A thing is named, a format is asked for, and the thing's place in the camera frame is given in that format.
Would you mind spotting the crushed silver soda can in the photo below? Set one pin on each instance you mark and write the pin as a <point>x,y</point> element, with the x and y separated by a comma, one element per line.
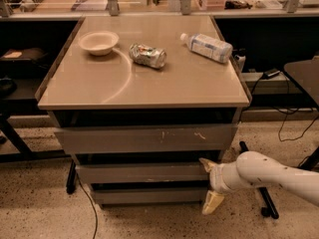
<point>147,56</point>

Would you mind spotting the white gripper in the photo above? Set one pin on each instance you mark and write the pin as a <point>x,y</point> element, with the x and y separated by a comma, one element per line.
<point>216,178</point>

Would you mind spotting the clear plastic water bottle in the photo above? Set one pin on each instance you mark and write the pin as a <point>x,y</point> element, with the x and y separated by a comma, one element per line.
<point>209,47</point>

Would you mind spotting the black power adapter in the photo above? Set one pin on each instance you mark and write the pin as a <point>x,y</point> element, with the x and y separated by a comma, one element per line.
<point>270,74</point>

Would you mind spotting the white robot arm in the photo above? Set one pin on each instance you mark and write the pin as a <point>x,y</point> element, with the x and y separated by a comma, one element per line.
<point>252,170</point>

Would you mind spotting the grey drawer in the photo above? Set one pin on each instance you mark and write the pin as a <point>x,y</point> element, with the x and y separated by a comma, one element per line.
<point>148,196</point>
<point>142,172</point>
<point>153,138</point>

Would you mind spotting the grey top drawer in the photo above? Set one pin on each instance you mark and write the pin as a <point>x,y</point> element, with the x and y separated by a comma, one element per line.
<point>153,138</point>

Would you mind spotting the small white bottle black cap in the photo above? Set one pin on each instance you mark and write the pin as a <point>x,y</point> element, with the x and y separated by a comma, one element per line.
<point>240,58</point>

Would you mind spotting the white paper bowl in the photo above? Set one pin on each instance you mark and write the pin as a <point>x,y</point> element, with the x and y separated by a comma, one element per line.
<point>99,43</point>

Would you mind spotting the black left table leg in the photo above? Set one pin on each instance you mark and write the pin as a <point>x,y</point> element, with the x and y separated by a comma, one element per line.
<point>24,152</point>

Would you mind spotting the grey bottom drawer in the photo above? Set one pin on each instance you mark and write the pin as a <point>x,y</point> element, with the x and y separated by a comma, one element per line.
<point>148,196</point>

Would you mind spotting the black metal stand leg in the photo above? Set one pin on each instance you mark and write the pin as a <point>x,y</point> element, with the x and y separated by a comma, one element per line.
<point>269,209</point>

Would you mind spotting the dark round side table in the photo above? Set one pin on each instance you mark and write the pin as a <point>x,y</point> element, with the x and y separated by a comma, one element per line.
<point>305,74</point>

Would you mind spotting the grey drawer cabinet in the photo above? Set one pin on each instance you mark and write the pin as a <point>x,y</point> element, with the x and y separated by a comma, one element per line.
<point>85,90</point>

